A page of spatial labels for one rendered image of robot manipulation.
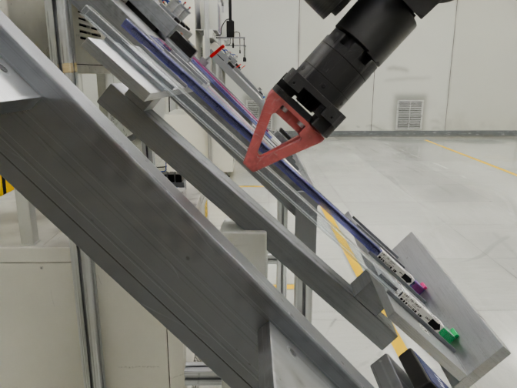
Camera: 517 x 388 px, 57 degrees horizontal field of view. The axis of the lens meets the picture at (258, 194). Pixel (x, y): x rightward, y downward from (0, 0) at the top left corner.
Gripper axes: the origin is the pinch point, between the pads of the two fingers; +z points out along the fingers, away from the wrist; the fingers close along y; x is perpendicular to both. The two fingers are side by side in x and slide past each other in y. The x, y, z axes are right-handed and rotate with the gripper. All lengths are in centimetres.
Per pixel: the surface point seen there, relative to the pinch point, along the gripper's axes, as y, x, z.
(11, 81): 24.0, -13.0, 1.3
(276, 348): 23.7, 6.6, 3.2
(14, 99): 25.4, -11.8, 1.4
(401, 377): 18.0, 16.5, 1.5
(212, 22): -416, -90, -3
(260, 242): -8.4, 8.0, 8.5
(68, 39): -49, -40, 15
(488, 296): -162, 132, 1
